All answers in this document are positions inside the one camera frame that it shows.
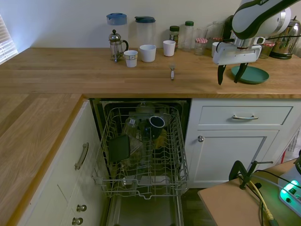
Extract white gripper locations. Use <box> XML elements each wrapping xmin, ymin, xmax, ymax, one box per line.
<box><xmin>213</xmin><ymin>43</ymin><xmax>262</xmax><ymax>86</ymax></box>

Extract fork with white handle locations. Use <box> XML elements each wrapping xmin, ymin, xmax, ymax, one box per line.
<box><xmin>169</xmin><ymin>63</ymin><xmax>177</xmax><ymax>81</ymax></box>

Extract stainless dishwasher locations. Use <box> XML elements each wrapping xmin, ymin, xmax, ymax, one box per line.
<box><xmin>89</xmin><ymin>97</ymin><xmax>192</xmax><ymax>226</ymax></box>

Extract teal plate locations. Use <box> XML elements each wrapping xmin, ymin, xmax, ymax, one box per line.
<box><xmin>230</xmin><ymin>65</ymin><xmax>270</xmax><ymax>85</ymax></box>

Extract small jar red checkered lid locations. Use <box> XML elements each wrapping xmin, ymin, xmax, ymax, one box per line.
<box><xmin>194</xmin><ymin>37</ymin><xmax>209</xmax><ymax>56</ymax></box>

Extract glass jar red checkered lid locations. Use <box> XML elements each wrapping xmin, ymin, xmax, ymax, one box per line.
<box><xmin>259</xmin><ymin>40</ymin><xmax>276</xmax><ymax>59</ymax></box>

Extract clear glass tumbler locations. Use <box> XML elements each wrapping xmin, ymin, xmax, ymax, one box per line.
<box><xmin>196</xmin><ymin>27</ymin><xmax>208</xmax><ymax>40</ymax></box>

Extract clear bottle green cap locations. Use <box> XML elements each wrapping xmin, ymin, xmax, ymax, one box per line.
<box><xmin>182</xmin><ymin>20</ymin><xmax>195</xmax><ymax>52</ymax></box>

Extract chrome electric kettle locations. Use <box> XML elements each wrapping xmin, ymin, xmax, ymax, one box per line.
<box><xmin>269</xmin><ymin>16</ymin><xmax>301</xmax><ymax>60</ymax></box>

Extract small white cup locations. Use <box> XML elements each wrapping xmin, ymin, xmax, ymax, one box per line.
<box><xmin>162</xmin><ymin>40</ymin><xmax>177</xmax><ymax>57</ymax></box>

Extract spice jar dark lid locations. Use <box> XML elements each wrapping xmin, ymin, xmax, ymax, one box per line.
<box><xmin>169</xmin><ymin>25</ymin><xmax>180</xmax><ymax>50</ymax></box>

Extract large white mug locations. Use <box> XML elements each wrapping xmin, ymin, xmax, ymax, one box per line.
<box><xmin>139</xmin><ymin>44</ymin><xmax>157</xmax><ymax>63</ymax></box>

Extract white kitchen base cabinet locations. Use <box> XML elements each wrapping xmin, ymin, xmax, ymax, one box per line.
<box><xmin>185</xmin><ymin>97</ymin><xmax>301</xmax><ymax>189</ymax></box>
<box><xmin>16</xmin><ymin>98</ymin><xmax>111</xmax><ymax>226</ymax></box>

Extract navy blue mug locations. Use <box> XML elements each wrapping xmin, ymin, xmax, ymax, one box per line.
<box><xmin>143</xmin><ymin>115</ymin><xmax>166</xmax><ymax>140</ymax></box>

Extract black C-clamp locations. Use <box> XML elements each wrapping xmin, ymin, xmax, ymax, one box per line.
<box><xmin>229</xmin><ymin>160</ymin><xmax>274</xmax><ymax>190</ymax></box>

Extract yellow plastic item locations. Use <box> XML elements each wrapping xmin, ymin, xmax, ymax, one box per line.
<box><xmin>154</xmin><ymin>129</ymin><xmax>168</xmax><ymax>150</ymax></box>

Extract clear pitcher dark blue lid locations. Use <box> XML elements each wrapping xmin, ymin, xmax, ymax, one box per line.
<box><xmin>134</xmin><ymin>16</ymin><xmax>157</xmax><ymax>48</ymax></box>

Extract white bag red print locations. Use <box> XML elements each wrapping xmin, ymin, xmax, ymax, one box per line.
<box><xmin>280</xmin><ymin>126</ymin><xmax>301</xmax><ymax>163</ymax></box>

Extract white paper cup with print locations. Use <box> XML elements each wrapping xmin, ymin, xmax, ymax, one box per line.
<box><xmin>123</xmin><ymin>49</ymin><xmax>139</xmax><ymax>68</ymax></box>

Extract clear glass jar with label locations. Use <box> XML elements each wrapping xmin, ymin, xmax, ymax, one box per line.
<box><xmin>122</xmin><ymin>116</ymin><xmax>140</xmax><ymax>137</ymax></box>

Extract glass French press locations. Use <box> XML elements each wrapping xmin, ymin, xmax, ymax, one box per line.
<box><xmin>108</xmin><ymin>29</ymin><xmax>130</xmax><ymax>63</ymax></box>

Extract clear pitcher light blue lid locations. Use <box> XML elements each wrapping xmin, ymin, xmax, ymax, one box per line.
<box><xmin>106</xmin><ymin>12</ymin><xmax>128</xmax><ymax>51</ymax></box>

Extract wooden robot mounting table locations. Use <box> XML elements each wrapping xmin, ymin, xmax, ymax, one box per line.
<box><xmin>197</xmin><ymin>158</ymin><xmax>301</xmax><ymax>226</ymax></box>

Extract black square container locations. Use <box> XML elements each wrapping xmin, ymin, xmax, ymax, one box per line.
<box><xmin>108</xmin><ymin>134</ymin><xmax>131</xmax><ymax>164</ymax></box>

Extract device with green light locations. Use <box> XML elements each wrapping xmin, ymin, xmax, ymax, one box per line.
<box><xmin>255</xmin><ymin>169</ymin><xmax>291</xmax><ymax>226</ymax></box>

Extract window blinds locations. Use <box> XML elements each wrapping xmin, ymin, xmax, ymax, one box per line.
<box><xmin>0</xmin><ymin>13</ymin><xmax>19</xmax><ymax>66</ymax></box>

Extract silver drawer handle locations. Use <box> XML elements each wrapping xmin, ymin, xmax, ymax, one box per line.
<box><xmin>232</xmin><ymin>114</ymin><xmax>259</xmax><ymax>121</ymax></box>
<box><xmin>74</xmin><ymin>142</ymin><xmax>89</xmax><ymax>171</ymax></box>

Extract wire dishwasher rack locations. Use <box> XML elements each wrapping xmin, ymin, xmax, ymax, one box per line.
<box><xmin>91</xmin><ymin>106</ymin><xmax>190</xmax><ymax>201</ymax></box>

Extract grey cable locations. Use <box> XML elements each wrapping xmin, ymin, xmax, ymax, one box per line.
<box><xmin>248</xmin><ymin>175</ymin><xmax>283</xmax><ymax>189</ymax></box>

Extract yellow cable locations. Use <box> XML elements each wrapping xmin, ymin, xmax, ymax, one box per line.
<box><xmin>248</xmin><ymin>179</ymin><xmax>275</xmax><ymax>221</ymax></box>

